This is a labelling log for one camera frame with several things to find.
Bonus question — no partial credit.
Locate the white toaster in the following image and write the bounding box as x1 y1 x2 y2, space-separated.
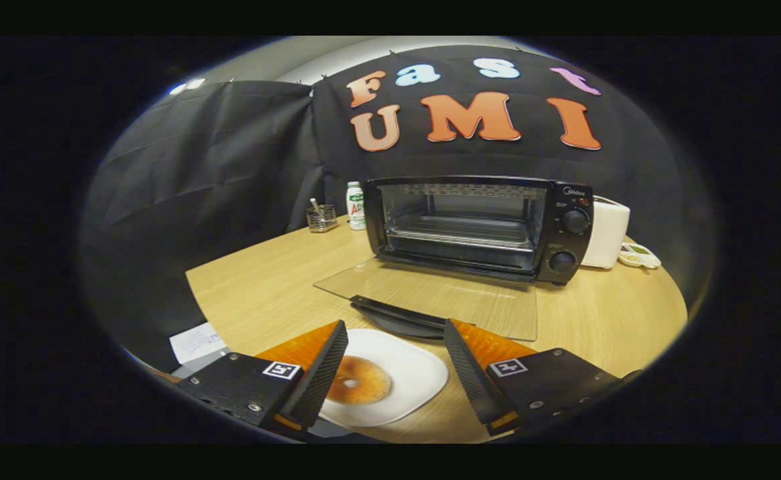
580 195 631 270

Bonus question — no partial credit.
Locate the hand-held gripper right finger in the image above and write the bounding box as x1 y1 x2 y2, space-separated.
444 319 644 437

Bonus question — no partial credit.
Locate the white bottle with green label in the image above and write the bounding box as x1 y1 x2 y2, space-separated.
346 181 367 231

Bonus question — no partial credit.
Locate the white plate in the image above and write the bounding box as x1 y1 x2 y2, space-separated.
319 328 450 428

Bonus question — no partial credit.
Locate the brown bagel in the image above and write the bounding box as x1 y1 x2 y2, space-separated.
327 355 393 406

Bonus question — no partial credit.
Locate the white paper sheet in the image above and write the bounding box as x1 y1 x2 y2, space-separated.
169 323 229 365

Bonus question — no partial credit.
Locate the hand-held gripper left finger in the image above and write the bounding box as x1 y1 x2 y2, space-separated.
177 320 349 441

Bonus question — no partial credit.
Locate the small glass holder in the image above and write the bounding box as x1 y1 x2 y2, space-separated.
306 198 339 233

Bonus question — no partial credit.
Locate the black backdrop cloth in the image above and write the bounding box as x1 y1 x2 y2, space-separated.
80 45 714 374

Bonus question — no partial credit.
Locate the small white compartment tray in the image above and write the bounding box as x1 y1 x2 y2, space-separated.
618 242 662 270

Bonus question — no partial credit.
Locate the black toaster oven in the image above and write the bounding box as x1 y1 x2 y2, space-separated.
313 175 595 342

